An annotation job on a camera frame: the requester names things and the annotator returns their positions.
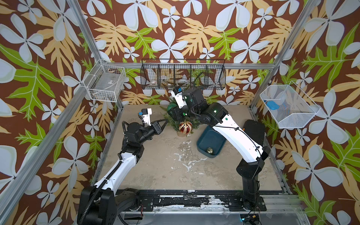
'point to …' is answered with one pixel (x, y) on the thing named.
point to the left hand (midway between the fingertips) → (168, 119)
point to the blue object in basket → (273, 105)
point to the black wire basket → (164, 74)
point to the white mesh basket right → (289, 107)
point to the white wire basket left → (105, 82)
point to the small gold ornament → (209, 150)
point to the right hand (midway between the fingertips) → (170, 109)
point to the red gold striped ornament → (185, 127)
